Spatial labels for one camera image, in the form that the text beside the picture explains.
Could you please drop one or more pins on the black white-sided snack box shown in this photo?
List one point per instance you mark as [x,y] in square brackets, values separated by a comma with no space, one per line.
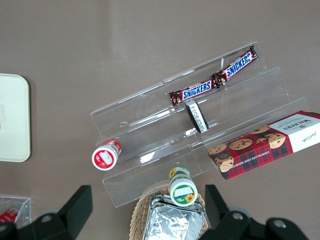
[197,117]

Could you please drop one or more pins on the stack of foil trays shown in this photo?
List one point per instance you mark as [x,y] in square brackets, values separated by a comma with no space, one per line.
[172,222]

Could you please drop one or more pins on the green-lid sunflower cup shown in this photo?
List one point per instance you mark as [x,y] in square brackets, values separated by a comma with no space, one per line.
[183,191]

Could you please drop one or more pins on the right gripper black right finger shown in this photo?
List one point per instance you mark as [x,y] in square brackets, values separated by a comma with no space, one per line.
[225,225]

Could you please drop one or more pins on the light wicker basket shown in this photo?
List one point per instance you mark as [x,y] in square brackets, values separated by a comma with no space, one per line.
[138,215]

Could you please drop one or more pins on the red Coca-Cola bottle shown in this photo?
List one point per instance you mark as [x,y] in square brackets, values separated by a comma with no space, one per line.
[8,215]

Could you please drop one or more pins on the clear acrylic bottle rack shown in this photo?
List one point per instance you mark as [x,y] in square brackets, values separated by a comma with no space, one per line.
[23,207]

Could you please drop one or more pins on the beige plastic tray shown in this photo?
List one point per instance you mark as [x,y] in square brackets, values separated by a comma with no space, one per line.
[13,117]

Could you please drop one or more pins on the red tartan Walkers cookie box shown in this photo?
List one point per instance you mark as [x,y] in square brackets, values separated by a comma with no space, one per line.
[262,147]

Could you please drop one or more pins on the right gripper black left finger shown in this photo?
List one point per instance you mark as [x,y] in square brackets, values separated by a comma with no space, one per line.
[70,215]

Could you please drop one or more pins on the clear acrylic tiered shelf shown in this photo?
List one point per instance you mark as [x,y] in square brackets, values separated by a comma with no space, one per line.
[140,120]

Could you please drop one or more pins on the Snickers chocolate bar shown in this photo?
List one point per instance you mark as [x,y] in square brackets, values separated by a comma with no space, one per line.
[237,65]
[196,90]

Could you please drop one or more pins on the red-lid yogurt cup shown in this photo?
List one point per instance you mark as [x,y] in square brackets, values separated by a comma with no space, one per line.
[104,157]

